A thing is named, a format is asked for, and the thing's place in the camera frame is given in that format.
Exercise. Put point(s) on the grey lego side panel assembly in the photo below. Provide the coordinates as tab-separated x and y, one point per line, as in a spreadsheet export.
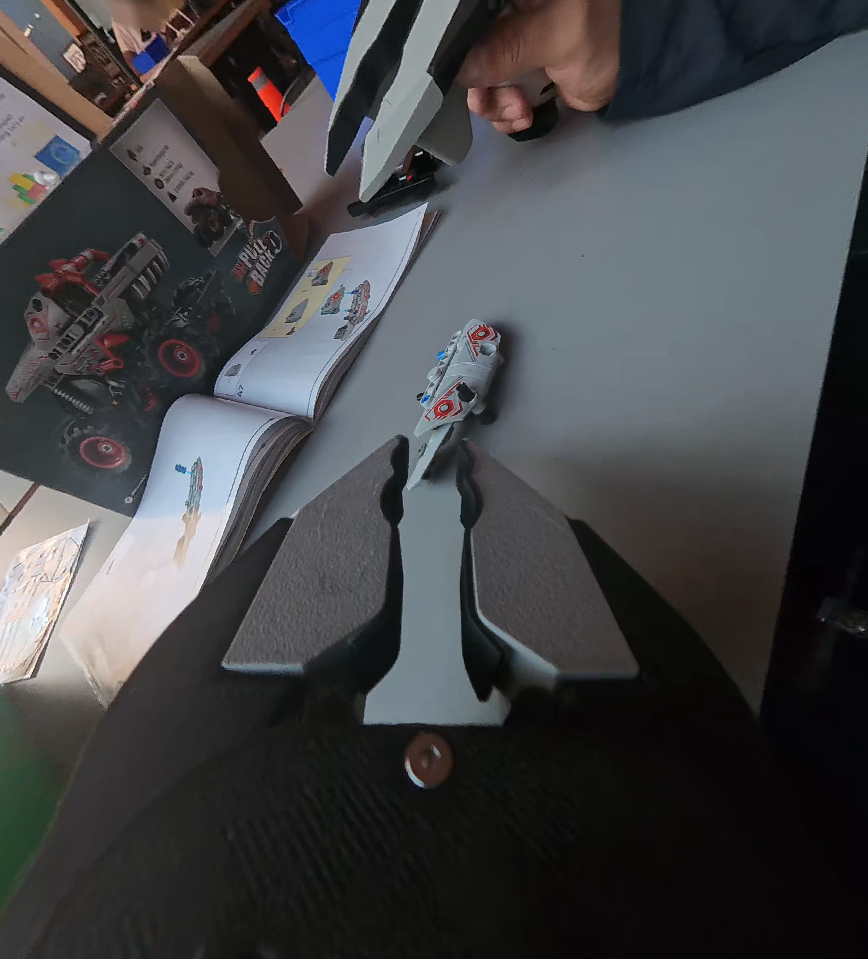
456	389

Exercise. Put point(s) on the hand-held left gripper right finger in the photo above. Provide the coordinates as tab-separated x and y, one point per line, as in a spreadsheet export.
546	592

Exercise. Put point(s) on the black lego chassis assembly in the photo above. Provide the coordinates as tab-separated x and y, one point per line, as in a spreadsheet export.
419	180

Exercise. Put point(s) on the brown cardboard box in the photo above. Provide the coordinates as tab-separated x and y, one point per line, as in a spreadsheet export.
232	135

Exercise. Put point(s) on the person's right hand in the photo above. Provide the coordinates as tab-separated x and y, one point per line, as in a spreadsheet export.
554	45

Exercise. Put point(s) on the orange traffic cone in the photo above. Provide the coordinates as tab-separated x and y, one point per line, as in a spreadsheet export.
265	90

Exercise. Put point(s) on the wooden shelf frame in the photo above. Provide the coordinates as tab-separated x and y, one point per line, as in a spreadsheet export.
44	82

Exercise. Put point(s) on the lego sticker sheet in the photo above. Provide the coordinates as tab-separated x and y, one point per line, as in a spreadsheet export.
22	607

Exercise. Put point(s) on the person's right forearm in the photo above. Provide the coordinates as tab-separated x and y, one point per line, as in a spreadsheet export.
741	37

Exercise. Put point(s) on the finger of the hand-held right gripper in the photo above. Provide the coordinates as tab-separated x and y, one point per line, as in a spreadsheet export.
355	67
404	120

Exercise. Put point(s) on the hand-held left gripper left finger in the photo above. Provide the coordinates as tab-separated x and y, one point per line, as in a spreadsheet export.
314	584

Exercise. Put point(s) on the open lego instruction booklet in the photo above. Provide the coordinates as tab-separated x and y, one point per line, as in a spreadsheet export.
202	464

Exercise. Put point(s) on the black lego set box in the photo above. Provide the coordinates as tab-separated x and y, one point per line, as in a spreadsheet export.
104	315

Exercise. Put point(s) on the white printed instruction board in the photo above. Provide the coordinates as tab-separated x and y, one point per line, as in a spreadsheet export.
7	127

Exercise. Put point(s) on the blue plastic bin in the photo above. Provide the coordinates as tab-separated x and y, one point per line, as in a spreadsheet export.
321	45

